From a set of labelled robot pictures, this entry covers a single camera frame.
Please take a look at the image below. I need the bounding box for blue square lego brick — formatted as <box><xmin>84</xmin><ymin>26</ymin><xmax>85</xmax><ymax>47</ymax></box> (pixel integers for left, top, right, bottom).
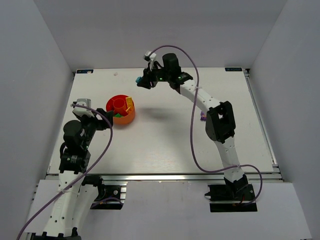
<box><xmin>135</xmin><ymin>76</ymin><xmax>143</xmax><ymax>86</ymax></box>

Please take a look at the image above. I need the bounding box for green lego brick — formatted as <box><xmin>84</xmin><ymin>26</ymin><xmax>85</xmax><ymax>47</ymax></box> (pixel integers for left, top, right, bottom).
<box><xmin>114</xmin><ymin>113</ymin><xmax>123</xmax><ymax>118</ymax></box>

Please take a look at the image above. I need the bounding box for long yellow lego plate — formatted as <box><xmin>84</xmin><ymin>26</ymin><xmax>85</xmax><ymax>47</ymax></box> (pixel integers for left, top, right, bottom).
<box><xmin>125</xmin><ymin>96</ymin><xmax>134</xmax><ymax>109</ymax></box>

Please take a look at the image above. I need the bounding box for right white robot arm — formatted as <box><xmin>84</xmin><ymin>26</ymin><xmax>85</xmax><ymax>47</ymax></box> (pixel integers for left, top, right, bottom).
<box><xmin>136</xmin><ymin>51</ymin><xmax>248</xmax><ymax>199</ymax></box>

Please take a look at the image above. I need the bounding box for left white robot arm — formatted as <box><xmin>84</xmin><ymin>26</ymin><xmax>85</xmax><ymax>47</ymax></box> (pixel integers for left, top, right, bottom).
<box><xmin>25</xmin><ymin>104</ymin><xmax>114</xmax><ymax>240</ymax></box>

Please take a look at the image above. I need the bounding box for orange round divided container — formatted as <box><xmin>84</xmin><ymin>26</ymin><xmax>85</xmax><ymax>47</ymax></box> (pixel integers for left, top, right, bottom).
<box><xmin>105</xmin><ymin>94</ymin><xmax>136</xmax><ymax>125</ymax></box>

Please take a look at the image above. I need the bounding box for left blue corner label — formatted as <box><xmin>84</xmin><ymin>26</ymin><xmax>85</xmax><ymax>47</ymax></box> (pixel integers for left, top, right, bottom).
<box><xmin>76</xmin><ymin>69</ymin><xmax>94</xmax><ymax>74</ymax></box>

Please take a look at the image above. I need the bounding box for blue corner label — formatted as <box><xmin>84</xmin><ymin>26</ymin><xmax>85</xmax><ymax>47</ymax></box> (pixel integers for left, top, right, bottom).
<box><xmin>224</xmin><ymin>67</ymin><xmax>243</xmax><ymax>72</ymax></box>
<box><xmin>76</xmin><ymin>69</ymin><xmax>94</xmax><ymax>74</ymax></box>

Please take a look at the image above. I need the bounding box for purple lego plate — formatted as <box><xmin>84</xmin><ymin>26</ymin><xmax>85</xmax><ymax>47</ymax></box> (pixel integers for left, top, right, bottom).
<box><xmin>200</xmin><ymin>112</ymin><xmax>207</xmax><ymax>121</ymax></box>

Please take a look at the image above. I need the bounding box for right blue corner label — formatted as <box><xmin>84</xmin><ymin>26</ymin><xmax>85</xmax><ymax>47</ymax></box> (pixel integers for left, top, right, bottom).
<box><xmin>224</xmin><ymin>67</ymin><xmax>243</xmax><ymax>72</ymax></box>

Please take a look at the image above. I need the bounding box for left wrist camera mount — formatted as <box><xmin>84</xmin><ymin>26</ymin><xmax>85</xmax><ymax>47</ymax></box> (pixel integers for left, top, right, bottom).
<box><xmin>71</xmin><ymin>98</ymin><xmax>95</xmax><ymax>118</ymax></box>

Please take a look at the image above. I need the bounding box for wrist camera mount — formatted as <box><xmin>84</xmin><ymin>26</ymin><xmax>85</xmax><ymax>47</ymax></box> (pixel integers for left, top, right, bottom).
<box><xmin>143</xmin><ymin>51</ymin><xmax>157</xmax><ymax>71</ymax></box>
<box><xmin>71</xmin><ymin>98</ymin><xmax>95</xmax><ymax>118</ymax></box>

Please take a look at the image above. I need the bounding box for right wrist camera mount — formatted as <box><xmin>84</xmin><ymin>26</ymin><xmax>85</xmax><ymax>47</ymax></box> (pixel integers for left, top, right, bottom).
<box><xmin>143</xmin><ymin>51</ymin><xmax>157</xmax><ymax>71</ymax></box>

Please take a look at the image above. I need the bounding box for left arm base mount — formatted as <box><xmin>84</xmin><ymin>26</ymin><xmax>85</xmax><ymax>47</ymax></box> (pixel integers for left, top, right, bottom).
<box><xmin>90</xmin><ymin>177</ymin><xmax>127</xmax><ymax>210</ymax></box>

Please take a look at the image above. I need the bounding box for aluminium table front rail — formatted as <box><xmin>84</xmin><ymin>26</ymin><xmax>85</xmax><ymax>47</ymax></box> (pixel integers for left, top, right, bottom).
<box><xmin>45</xmin><ymin>172</ymin><xmax>283</xmax><ymax>182</ymax></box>

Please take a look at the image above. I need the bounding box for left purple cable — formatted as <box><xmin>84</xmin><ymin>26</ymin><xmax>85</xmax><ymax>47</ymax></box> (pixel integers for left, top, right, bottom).
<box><xmin>15</xmin><ymin>104</ymin><xmax>125</xmax><ymax>240</ymax></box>

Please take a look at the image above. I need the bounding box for purple cable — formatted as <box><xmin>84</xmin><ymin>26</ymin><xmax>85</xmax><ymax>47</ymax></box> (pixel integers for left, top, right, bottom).
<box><xmin>149</xmin><ymin>44</ymin><xmax>264</xmax><ymax>206</ymax></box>
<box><xmin>15</xmin><ymin>104</ymin><xmax>125</xmax><ymax>240</ymax></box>

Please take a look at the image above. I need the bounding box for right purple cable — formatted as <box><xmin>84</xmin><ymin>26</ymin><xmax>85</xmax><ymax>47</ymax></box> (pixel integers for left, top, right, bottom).
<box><xmin>149</xmin><ymin>44</ymin><xmax>264</xmax><ymax>206</ymax></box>

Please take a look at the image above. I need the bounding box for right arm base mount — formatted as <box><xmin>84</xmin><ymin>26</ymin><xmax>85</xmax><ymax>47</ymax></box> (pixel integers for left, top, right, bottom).
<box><xmin>204</xmin><ymin>184</ymin><xmax>258</xmax><ymax>213</ymax></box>

